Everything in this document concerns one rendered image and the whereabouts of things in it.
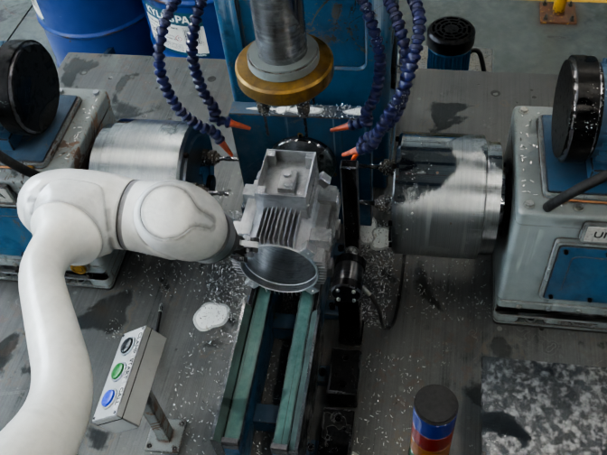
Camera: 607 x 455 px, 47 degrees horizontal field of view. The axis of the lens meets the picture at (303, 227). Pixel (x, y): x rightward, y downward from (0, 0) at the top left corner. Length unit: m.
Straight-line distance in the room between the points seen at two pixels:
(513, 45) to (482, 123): 1.66
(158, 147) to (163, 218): 0.55
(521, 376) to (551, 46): 2.45
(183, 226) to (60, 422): 0.31
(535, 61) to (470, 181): 2.22
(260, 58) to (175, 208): 0.45
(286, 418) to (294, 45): 0.66
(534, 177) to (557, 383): 0.38
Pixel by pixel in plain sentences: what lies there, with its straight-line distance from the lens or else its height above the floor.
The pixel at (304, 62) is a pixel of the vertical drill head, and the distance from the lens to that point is 1.26.
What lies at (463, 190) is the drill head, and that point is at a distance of 1.34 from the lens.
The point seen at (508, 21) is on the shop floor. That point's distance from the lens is 3.76.
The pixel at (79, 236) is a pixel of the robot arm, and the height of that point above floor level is 1.43.
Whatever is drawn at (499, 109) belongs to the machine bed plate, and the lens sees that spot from 2.02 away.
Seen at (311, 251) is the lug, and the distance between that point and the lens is 1.31.
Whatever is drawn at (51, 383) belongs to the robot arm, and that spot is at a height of 1.51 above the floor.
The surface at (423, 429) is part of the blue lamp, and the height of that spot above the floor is 1.19.
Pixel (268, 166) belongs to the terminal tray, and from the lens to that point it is 1.42.
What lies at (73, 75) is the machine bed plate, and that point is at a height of 0.80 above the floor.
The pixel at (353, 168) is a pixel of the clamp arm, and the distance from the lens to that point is 1.22.
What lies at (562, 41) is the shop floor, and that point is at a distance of 3.67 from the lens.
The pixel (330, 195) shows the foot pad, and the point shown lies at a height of 1.08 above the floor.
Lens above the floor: 2.12
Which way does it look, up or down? 51 degrees down
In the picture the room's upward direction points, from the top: 7 degrees counter-clockwise
